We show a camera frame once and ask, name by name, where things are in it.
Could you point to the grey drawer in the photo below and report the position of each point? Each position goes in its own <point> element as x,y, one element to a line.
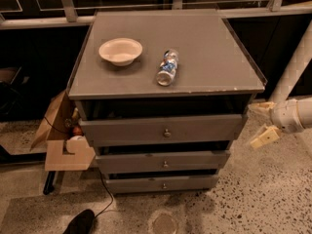
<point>162,162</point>
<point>158,130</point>
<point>157,184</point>

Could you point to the grey wooden drawer cabinet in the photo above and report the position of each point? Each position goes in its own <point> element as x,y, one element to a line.
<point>215,76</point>

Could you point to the metal window railing frame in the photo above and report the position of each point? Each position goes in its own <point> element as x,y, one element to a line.
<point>23,14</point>

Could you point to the white paper bowl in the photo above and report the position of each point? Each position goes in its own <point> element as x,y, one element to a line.
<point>120,51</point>

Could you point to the white diagonal pole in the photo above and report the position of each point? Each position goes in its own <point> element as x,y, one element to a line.
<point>296,66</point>

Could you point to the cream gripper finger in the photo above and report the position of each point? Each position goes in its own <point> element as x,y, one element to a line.
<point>265,135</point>
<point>262,108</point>

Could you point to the brown cardboard box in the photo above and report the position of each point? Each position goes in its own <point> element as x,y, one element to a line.
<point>64,152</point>

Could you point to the grey middle drawer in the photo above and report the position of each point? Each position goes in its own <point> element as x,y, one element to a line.
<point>162,162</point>

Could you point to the black shoe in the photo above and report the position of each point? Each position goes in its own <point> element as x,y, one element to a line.
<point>81,224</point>

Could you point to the grey top drawer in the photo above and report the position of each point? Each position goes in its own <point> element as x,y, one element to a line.
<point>158,130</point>

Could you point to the round red fruit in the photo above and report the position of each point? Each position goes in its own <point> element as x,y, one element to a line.
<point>77,131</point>

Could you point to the grey bottom drawer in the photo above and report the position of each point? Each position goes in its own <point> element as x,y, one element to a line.
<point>157,184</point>

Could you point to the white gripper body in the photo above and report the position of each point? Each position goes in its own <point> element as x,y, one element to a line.
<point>283,116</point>

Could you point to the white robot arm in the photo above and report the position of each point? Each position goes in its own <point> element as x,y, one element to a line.
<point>304,112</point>

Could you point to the black table leg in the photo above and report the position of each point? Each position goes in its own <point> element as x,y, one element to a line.
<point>49,184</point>

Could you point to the clear plastic water bottle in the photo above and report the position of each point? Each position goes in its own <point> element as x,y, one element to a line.
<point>168,68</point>

